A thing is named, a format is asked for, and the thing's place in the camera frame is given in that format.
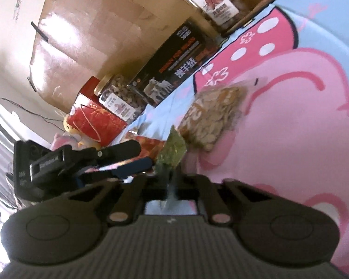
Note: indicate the large brown cardboard sheet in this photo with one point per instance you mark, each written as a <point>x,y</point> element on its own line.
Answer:
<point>79,39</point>

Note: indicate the nut jar on cushion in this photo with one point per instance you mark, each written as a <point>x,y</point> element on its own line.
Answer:
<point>213,3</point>

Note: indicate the black open cardboard box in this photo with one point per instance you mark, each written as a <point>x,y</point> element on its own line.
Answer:
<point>186,50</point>

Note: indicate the clear bag of nuts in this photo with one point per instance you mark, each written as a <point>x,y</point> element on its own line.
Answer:
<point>216,110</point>

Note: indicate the nut jar beside red box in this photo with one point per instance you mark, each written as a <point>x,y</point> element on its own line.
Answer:
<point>113,93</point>

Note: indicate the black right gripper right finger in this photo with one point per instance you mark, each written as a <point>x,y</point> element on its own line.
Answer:
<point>272,228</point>

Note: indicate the cartoon pig bed sheet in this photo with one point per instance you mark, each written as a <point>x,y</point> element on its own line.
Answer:
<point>294,139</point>

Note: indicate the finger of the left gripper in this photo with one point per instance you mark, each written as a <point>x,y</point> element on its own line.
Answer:
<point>119,152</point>
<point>120,173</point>

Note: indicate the orange red snack packet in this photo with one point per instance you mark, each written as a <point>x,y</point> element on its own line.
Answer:
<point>149,148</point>

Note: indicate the green snack packet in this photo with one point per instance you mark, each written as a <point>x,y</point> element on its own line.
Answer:
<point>170,155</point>

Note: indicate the yellow plush toy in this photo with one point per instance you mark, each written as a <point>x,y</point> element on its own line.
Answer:
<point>83,141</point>

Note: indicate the pink white plush toy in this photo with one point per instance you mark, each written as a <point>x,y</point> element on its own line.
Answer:
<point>66,139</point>

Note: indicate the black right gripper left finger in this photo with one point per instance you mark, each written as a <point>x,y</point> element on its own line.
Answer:
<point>67,227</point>

